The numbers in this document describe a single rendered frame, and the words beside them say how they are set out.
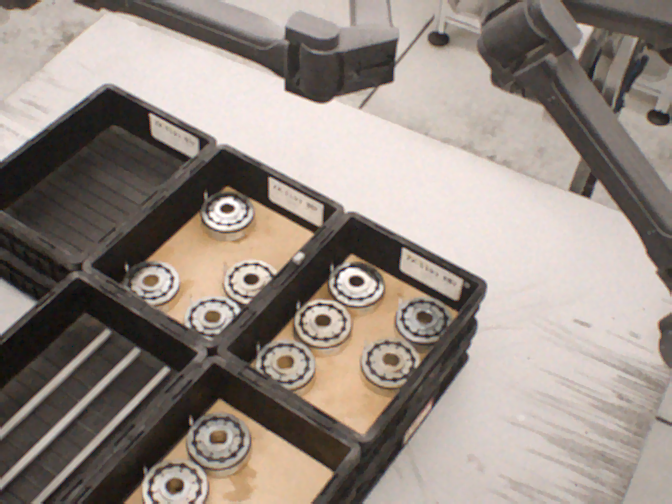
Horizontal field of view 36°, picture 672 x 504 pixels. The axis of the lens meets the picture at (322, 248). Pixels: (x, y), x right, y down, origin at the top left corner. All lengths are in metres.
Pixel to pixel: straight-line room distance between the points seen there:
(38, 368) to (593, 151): 1.02
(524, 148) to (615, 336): 1.46
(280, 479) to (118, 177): 0.75
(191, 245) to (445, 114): 1.72
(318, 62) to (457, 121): 2.20
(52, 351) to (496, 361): 0.82
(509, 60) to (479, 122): 2.26
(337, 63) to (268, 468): 0.68
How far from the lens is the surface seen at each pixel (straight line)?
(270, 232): 1.97
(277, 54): 1.35
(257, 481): 1.67
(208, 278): 1.90
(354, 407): 1.74
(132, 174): 2.11
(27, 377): 1.82
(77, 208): 2.06
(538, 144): 3.47
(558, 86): 1.24
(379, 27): 1.37
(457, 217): 2.21
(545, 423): 1.93
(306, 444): 1.67
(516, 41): 1.23
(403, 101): 3.55
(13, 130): 2.44
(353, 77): 1.36
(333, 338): 1.78
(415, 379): 1.66
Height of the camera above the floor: 2.30
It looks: 49 degrees down
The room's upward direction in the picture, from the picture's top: 3 degrees clockwise
